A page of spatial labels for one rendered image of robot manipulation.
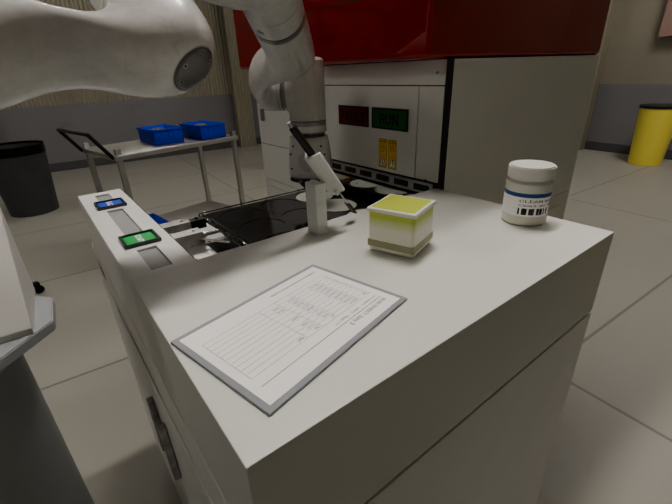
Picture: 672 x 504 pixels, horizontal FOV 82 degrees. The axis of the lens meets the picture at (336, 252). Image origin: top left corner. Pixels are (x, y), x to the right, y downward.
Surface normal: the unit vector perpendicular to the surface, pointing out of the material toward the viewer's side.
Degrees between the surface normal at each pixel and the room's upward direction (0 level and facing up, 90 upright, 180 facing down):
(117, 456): 0
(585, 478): 0
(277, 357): 0
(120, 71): 134
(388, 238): 90
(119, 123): 90
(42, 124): 90
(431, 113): 90
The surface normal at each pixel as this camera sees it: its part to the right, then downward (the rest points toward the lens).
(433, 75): -0.79, 0.29
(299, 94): -0.27, 0.42
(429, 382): 0.61, 0.32
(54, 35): 0.27, 0.54
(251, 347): -0.04, -0.90
